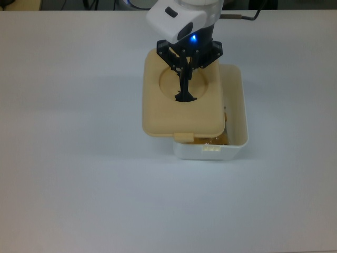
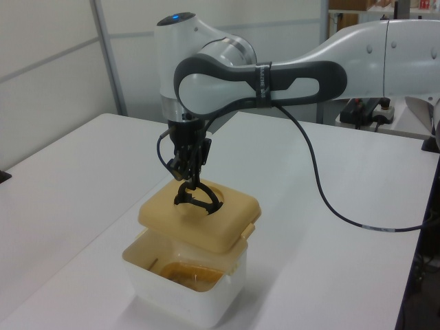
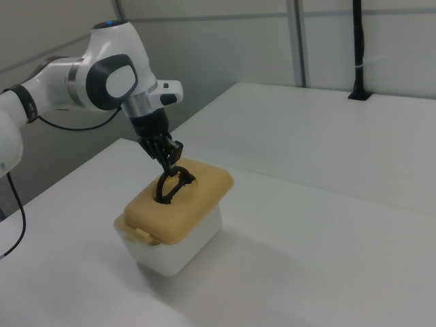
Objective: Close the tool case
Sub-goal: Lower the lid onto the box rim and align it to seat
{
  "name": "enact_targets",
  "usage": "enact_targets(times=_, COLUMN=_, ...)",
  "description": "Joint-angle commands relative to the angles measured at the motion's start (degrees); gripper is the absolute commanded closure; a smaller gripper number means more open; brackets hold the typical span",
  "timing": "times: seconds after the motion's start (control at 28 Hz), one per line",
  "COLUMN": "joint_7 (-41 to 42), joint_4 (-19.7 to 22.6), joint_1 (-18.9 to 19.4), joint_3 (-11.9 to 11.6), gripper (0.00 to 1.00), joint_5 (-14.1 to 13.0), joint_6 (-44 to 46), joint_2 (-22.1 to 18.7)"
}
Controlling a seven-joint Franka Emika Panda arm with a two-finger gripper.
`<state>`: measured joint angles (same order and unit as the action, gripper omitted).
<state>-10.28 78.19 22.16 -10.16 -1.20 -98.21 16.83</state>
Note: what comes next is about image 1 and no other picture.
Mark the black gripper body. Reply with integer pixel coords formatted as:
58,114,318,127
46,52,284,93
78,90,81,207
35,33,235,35
156,24,224,71

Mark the tan lid with black handle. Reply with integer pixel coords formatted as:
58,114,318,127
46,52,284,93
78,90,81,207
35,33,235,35
141,48,227,141

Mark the white plastic tool case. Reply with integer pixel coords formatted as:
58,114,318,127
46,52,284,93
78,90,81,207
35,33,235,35
172,63,250,161

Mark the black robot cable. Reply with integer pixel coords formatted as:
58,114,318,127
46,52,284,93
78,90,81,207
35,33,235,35
220,9,264,22

